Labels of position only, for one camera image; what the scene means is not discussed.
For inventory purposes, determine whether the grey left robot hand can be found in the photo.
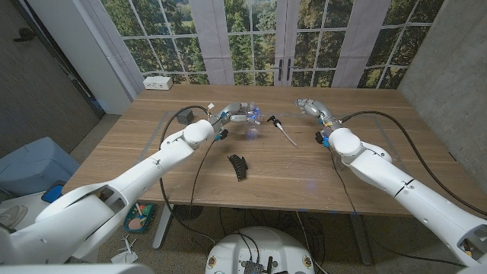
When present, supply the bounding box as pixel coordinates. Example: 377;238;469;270
211;101;263;132

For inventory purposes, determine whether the teal toy basket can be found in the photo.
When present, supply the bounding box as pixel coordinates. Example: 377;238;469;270
122;202;156;234

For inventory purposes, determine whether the blue flat pad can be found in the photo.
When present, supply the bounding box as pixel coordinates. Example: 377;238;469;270
40;182;65;204

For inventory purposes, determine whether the printed window forest backdrop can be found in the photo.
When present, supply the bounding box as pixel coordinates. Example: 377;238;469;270
81;0;446;91

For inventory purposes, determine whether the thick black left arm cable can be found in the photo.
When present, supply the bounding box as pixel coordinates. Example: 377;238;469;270
158;105;218;247

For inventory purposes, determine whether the black door handle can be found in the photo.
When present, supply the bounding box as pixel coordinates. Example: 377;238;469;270
12;27;38;43

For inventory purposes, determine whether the white table leg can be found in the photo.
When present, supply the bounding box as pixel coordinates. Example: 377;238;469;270
152;204;175;251

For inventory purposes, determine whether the grey sneaker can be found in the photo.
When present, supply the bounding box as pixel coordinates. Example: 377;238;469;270
0;205;28;229

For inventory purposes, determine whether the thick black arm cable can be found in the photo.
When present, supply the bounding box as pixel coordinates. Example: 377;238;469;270
158;105;218;247
339;110;487;217

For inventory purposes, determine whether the white toy airplane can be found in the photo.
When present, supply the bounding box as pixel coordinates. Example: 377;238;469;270
110;234;139;265

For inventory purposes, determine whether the blue-grey storage bin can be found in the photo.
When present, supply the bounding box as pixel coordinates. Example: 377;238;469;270
0;136;81;199

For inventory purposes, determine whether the clear plastic spray bottle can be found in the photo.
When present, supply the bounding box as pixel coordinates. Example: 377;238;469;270
245;101;264;140

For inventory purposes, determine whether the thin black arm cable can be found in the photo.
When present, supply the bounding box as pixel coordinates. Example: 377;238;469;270
329;150;358;214
189;139;218;244

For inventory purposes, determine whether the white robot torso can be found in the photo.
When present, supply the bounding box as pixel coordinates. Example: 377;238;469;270
205;226;316;274

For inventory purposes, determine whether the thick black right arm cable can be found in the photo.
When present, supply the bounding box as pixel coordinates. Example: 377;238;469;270
339;110;487;217

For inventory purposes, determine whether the black spray pump with tube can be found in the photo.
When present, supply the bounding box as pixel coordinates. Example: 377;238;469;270
266;115;298;147

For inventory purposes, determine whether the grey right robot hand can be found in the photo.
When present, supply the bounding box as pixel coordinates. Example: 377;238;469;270
293;98;342;132

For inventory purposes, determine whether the black hair claw clip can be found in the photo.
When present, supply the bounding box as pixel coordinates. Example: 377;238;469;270
227;154;249;182

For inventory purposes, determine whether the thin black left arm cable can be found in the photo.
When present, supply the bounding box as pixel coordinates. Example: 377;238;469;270
189;139;218;244

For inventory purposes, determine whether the white power strip box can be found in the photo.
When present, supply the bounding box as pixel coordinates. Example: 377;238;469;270
142;75;173;91

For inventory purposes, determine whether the black round floor object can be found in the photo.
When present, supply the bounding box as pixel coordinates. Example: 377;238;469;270
173;204;205;222

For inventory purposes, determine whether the grey table leg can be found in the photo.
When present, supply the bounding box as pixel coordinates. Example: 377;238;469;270
348;213;373;266

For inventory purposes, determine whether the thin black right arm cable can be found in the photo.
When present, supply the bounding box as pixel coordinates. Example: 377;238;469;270
329;150;358;214

